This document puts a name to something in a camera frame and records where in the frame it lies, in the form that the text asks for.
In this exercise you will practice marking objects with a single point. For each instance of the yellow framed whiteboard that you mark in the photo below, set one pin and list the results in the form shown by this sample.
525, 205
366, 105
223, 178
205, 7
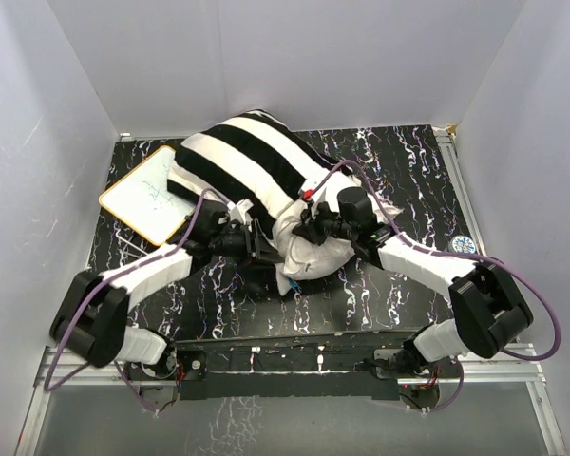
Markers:
142, 202

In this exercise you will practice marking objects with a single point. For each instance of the black white striped pillowcase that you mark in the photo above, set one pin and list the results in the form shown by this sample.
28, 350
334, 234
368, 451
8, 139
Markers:
252, 156

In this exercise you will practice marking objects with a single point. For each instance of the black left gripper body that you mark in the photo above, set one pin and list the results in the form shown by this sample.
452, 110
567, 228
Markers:
238, 244

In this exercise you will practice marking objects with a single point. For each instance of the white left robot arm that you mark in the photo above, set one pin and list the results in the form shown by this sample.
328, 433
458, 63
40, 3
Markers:
92, 319

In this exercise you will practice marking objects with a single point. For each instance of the blue white tape roll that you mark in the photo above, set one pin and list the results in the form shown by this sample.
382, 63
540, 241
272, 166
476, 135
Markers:
462, 244

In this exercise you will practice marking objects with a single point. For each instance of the aluminium table frame rail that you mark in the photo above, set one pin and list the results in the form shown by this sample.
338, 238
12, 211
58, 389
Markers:
305, 395

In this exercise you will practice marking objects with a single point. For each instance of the white pillow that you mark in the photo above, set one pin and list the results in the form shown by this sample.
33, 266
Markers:
310, 251

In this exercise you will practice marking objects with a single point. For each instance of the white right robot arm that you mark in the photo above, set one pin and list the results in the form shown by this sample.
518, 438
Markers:
489, 310

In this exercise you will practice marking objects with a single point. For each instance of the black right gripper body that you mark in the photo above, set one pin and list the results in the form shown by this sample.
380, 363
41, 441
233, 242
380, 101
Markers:
321, 224

